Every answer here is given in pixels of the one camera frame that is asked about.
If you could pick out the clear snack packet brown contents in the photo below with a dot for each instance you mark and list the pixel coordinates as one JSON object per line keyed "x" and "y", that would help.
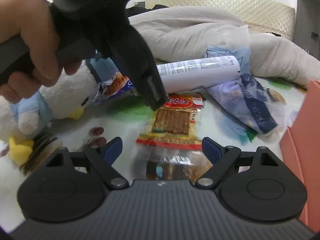
{"x": 175, "y": 160}

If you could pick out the white plush duck toy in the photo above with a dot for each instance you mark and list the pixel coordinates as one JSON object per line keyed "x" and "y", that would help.
{"x": 75, "y": 92}

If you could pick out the pink cardboard box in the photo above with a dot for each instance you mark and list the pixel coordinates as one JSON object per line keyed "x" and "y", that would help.
{"x": 307, "y": 155}

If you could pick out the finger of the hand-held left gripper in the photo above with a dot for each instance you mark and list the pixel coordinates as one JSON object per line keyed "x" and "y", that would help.
{"x": 150, "y": 85}

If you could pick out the person's left hand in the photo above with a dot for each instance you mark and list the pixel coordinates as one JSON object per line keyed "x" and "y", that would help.
{"x": 27, "y": 12}

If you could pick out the black clothing pile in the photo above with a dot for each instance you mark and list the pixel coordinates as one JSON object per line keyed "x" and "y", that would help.
{"x": 155, "y": 8}

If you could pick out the brown strip snack packet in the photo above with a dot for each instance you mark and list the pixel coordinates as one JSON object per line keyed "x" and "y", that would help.
{"x": 172, "y": 122}

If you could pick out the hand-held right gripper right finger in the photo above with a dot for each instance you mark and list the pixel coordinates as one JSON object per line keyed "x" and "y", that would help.
{"x": 212, "y": 148}

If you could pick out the grey duvet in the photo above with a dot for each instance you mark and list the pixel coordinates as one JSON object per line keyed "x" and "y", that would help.
{"x": 187, "y": 30}

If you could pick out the blue snack packet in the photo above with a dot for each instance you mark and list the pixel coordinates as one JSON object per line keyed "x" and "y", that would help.
{"x": 112, "y": 85}

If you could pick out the black wall outlet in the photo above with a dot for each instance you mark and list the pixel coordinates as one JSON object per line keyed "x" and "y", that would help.
{"x": 314, "y": 35}

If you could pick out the white cylindrical bottle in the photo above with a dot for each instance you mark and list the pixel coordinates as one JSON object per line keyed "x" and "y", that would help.
{"x": 200, "y": 72}

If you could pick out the cream quilted headboard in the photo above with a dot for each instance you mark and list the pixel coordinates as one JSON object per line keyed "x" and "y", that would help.
{"x": 225, "y": 2}

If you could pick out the fruit print mat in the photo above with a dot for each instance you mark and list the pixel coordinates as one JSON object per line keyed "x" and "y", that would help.
{"x": 120, "y": 115}

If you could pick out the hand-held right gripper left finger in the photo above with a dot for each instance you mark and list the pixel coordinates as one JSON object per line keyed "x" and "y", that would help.
{"x": 113, "y": 148}

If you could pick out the grey wall outlet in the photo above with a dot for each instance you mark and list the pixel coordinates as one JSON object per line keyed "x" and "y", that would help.
{"x": 139, "y": 4}

